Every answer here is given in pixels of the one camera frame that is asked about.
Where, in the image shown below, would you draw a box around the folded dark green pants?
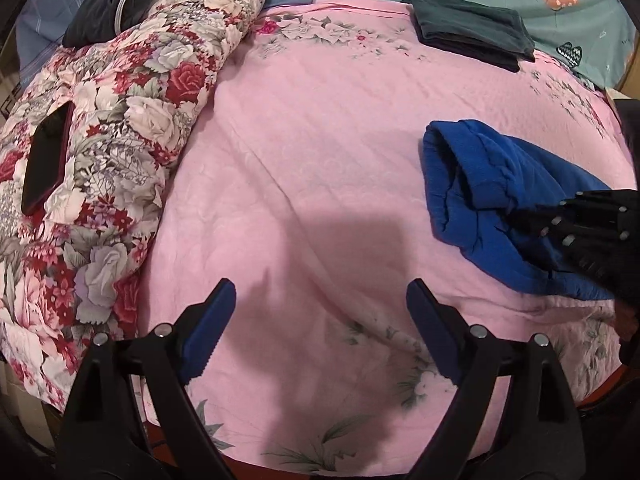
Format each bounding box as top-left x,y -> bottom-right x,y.
408,0 -> 536,62

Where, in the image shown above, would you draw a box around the blue checked pillow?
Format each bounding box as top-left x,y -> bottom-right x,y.
15,0 -> 316,81

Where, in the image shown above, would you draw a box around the blue pants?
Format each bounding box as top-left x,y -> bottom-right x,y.
422,120 -> 623,302

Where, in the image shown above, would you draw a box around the dark grey jacket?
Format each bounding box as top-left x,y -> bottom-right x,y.
62,0 -> 167,48

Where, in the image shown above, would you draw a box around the folded black garment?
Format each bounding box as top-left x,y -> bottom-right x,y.
425,40 -> 522,73

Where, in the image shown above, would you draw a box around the red floral quilt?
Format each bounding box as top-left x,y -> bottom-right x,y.
0,0 -> 268,411

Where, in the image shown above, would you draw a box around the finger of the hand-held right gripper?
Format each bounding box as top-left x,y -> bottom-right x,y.
507,189 -> 640,283

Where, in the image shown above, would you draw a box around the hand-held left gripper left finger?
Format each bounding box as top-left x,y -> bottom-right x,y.
56,278 -> 237,480

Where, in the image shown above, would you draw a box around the dark smartphone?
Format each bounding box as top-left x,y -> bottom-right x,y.
21,102 -> 76,214

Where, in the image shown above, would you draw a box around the pink floral bed sheet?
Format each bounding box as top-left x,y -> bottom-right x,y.
137,0 -> 636,476

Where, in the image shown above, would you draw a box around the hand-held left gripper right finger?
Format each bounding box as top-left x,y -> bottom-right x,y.
406,279 -> 587,480

